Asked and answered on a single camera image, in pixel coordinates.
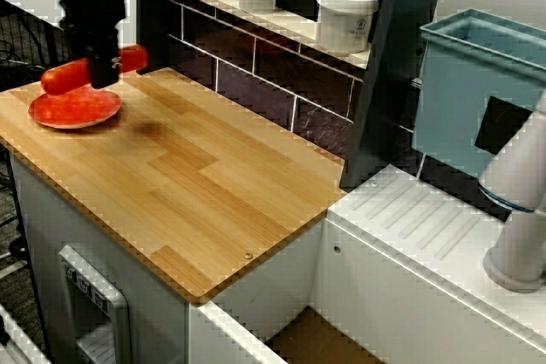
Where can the dark tile backsplash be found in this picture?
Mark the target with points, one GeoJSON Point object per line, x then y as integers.
{"type": "Point", "coordinates": [264, 65]}

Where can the large printed white-lid jar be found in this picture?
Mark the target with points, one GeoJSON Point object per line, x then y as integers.
{"type": "Point", "coordinates": [345, 23]}

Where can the grey ice dispenser panel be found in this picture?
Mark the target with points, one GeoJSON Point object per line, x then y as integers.
{"type": "Point", "coordinates": [94, 304]}

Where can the grey white faucet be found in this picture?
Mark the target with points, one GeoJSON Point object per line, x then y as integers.
{"type": "Point", "coordinates": [518, 210]}

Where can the teal plastic bin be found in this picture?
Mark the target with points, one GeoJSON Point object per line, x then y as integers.
{"type": "Point", "coordinates": [452, 95]}

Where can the dark upright panel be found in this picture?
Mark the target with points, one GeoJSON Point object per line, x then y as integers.
{"type": "Point", "coordinates": [396, 61]}

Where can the red plate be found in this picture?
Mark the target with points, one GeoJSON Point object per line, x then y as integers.
{"type": "Point", "coordinates": [72, 110]}

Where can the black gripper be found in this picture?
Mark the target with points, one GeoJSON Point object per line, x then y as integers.
{"type": "Point", "coordinates": [91, 19]}

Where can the white toy kitchen cabinet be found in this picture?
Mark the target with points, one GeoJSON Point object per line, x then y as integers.
{"type": "Point", "coordinates": [384, 279]}

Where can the metal rail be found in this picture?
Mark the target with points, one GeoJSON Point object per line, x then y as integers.
{"type": "Point", "coordinates": [17, 338]}

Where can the red toy sausage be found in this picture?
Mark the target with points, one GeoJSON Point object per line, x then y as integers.
{"type": "Point", "coordinates": [64, 78]}

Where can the white shelf ledge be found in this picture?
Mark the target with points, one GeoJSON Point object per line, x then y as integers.
{"type": "Point", "coordinates": [294, 29]}

